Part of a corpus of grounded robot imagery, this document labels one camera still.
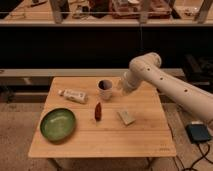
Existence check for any white tube bottle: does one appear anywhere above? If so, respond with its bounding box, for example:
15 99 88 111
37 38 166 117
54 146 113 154
58 89 88 104

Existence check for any white sponge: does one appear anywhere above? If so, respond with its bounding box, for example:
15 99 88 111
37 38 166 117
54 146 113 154
117 110 135 126

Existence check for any white cup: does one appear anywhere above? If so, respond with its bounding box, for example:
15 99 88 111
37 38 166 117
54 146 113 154
98 80 112 100

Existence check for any black cable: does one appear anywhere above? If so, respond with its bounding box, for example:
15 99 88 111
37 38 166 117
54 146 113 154
173 142 213 171

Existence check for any black foot pedal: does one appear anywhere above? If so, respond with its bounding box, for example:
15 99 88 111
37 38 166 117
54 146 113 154
186 124 211 143

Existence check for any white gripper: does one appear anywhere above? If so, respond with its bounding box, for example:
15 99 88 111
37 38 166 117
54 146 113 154
117 71 140 94

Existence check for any wooden table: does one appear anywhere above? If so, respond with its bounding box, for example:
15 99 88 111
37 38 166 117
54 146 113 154
28 77 176 158

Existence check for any green bowl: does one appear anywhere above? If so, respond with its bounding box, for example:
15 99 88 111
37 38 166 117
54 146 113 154
40 108 76 142

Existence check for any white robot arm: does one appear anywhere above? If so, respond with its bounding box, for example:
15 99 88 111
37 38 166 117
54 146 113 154
118 52 213 129

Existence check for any wooden shelf with clutter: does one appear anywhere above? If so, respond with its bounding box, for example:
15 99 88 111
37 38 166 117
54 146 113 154
0 0 213 27

